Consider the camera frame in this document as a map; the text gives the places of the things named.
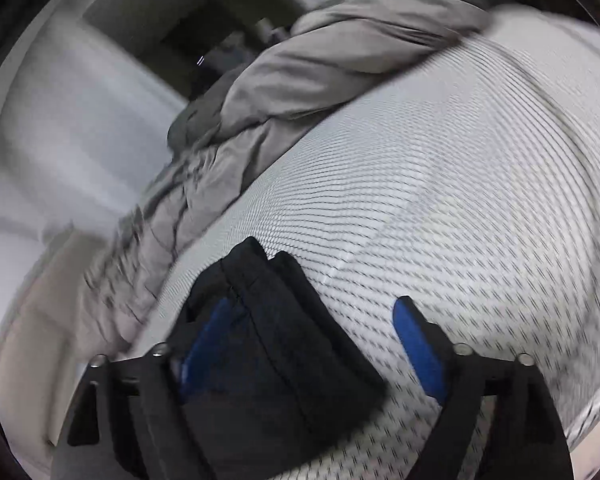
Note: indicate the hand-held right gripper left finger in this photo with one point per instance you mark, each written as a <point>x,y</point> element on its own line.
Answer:
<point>205,342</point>

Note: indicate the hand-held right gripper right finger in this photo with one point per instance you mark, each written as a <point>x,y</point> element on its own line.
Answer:
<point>417,347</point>

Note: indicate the black pants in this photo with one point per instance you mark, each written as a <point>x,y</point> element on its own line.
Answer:
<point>280,360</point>

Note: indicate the white honeycomb pattern bed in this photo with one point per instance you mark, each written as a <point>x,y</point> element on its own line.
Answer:
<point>430,185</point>

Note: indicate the beige padded headboard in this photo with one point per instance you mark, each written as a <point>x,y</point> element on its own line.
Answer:
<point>40,310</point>

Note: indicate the grey quilted duvet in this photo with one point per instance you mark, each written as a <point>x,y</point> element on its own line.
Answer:
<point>305,85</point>

